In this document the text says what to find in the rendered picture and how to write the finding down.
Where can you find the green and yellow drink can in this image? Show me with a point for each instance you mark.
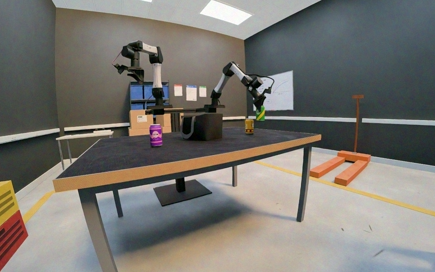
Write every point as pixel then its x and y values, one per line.
pixel 260 116

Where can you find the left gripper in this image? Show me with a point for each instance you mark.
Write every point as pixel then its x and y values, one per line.
pixel 258 99

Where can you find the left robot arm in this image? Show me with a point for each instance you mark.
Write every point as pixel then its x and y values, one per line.
pixel 229 70

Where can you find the dark grey fabric bag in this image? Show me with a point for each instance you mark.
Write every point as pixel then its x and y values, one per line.
pixel 202 127

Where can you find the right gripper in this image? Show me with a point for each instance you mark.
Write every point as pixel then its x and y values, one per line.
pixel 138 72

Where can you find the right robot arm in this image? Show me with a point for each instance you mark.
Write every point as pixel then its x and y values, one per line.
pixel 131 51

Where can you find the orange striped drink can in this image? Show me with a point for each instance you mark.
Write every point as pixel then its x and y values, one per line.
pixel 249 126

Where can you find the purple drink can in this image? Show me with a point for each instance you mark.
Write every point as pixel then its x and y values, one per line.
pixel 155 135

